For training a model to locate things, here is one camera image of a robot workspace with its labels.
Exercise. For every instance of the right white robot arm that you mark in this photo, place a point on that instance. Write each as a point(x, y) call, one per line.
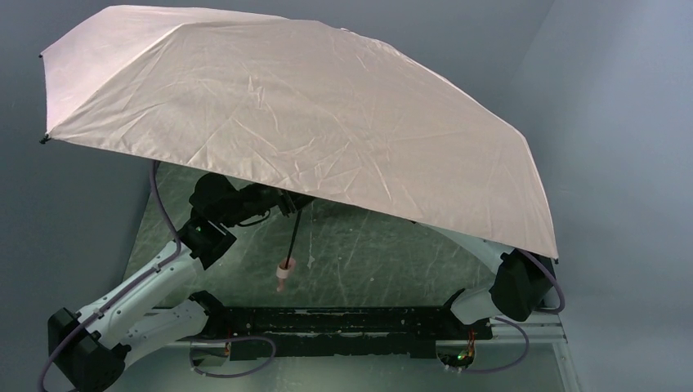
point(519, 285)

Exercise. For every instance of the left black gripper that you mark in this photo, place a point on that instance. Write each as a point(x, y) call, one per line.
point(284, 199)

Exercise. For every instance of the pink folding umbrella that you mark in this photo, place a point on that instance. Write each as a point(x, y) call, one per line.
point(298, 105)

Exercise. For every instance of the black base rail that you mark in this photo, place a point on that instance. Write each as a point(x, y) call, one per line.
point(325, 332)

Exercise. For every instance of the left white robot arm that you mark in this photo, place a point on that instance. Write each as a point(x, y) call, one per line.
point(94, 345)

